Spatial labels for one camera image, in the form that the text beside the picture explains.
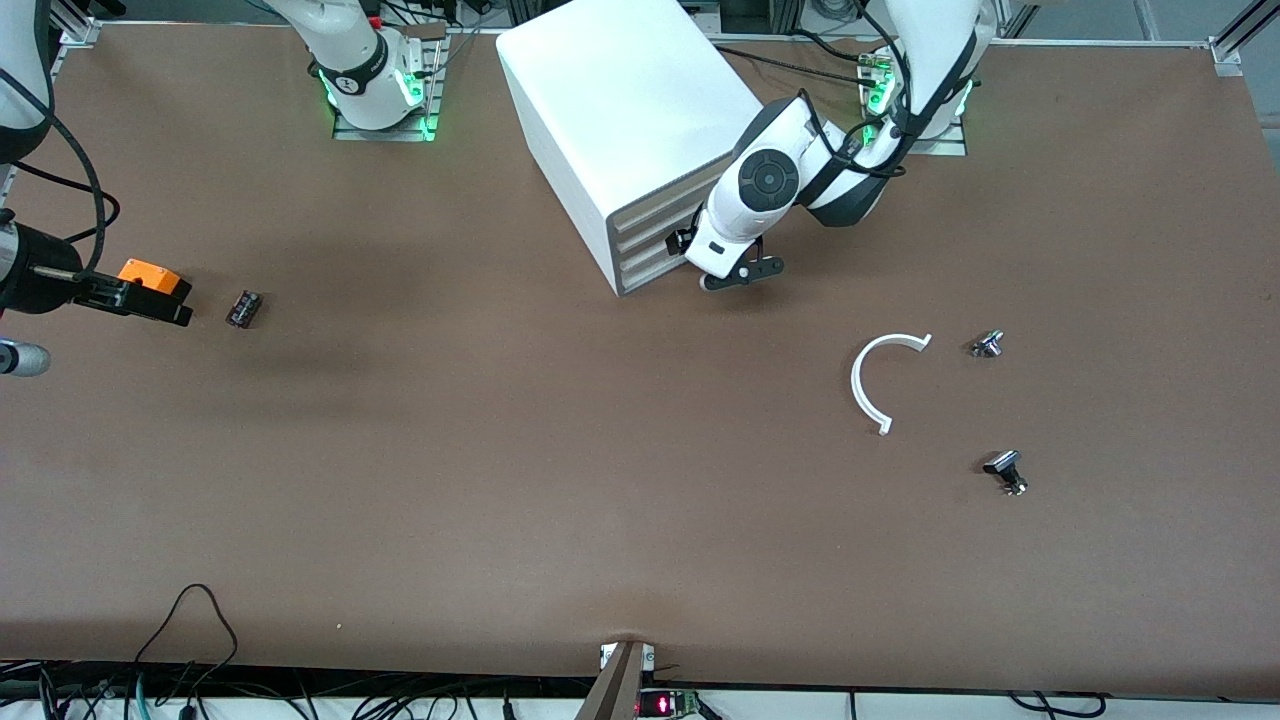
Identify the cream cabinet drawer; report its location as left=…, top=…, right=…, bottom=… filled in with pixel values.
left=612, top=165, right=726, bottom=241
left=617, top=195, right=707, bottom=267
left=620, top=235, right=693, bottom=293

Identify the white drawer cabinet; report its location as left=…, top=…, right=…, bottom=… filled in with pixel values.
left=496, top=0, right=766, bottom=298

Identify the white curved plastic piece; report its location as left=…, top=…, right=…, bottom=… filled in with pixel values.
left=851, top=333, right=934, bottom=437

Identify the red display device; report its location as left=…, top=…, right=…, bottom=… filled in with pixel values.
left=637, top=688, right=701, bottom=719

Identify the orange button enclosure box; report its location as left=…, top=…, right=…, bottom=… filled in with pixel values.
left=117, top=258, right=192, bottom=303

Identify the thin black power cable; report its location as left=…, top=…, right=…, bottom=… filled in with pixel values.
left=715, top=44, right=801, bottom=73

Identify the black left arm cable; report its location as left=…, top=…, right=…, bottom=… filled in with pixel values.
left=795, top=0, right=986, bottom=181

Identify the looped black cable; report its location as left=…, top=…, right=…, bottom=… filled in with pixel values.
left=133, top=584, right=241, bottom=691

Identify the black-headed selector switch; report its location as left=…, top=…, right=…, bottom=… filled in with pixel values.
left=982, top=449, right=1029, bottom=498

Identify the tangled black cable bundle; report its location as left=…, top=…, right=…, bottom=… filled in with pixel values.
left=0, top=660, right=591, bottom=720

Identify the grey camera mount bar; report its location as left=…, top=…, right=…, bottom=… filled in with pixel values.
left=575, top=640, right=657, bottom=720

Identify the short black cable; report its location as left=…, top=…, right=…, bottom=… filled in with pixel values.
left=1005, top=690, right=1111, bottom=719

